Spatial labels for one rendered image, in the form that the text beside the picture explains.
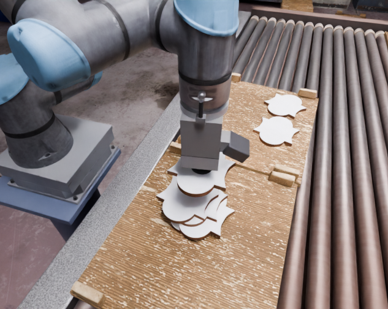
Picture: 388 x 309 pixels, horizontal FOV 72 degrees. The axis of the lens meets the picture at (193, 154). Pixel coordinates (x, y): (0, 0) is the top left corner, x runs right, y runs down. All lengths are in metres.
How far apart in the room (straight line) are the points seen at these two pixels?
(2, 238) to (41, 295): 1.37
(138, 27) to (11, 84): 0.35
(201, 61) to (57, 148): 0.49
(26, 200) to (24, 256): 1.03
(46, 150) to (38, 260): 1.12
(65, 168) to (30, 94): 0.19
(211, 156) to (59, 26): 0.27
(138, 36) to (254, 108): 0.60
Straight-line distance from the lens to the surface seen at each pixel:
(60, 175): 0.72
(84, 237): 0.65
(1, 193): 0.89
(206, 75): 0.36
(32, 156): 0.74
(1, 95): 0.66
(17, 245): 1.90
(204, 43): 0.34
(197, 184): 0.49
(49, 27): 0.33
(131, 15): 0.37
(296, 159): 0.76
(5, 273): 1.85
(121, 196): 0.69
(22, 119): 0.69
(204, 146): 0.42
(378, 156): 0.91
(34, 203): 0.82
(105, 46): 0.34
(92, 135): 0.79
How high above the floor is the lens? 1.45
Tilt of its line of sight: 45 degrees down
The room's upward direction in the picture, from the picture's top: straight up
